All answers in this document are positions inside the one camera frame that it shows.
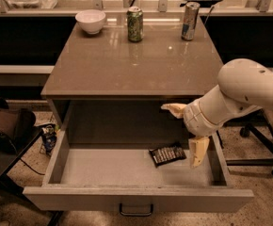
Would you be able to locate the grey cabinet with glossy top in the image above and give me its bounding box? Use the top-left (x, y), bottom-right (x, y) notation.
top-left (42, 21), bottom-right (222, 148)

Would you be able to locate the silver blue energy drink can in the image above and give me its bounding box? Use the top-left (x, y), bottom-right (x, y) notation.
top-left (181, 2), bottom-right (201, 40)

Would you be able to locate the dark rxbar chocolate wrapper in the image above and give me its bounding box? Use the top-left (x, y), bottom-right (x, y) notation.
top-left (149, 143), bottom-right (186, 167)

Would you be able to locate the open grey top drawer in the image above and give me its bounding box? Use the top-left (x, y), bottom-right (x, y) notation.
top-left (22, 105), bottom-right (255, 214)

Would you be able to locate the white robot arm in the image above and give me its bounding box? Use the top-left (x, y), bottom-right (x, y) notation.
top-left (162, 58), bottom-right (273, 168)

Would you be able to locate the green soda can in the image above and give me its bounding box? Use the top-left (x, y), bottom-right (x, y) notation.
top-left (126, 7), bottom-right (143, 42)

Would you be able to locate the black cable on floor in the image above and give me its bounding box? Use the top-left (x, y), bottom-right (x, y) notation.
top-left (10, 141), bottom-right (46, 177)

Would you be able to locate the black office chair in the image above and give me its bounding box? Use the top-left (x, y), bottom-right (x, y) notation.
top-left (226, 59), bottom-right (273, 226)

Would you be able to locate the black metal drawer handle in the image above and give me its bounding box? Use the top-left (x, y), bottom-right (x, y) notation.
top-left (119, 203), bottom-right (154, 218)

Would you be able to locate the white ceramic bowl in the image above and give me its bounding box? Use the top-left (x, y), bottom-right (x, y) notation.
top-left (75, 9), bottom-right (106, 35)

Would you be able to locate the black side table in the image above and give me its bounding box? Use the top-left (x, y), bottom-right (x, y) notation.
top-left (0, 125), bottom-right (65, 226)

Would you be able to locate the dark brown bag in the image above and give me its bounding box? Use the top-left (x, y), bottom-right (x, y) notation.
top-left (0, 98), bottom-right (36, 153)

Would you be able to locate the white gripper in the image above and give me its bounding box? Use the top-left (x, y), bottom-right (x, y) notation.
top-left (161, 99), bottom-right (218, 169)

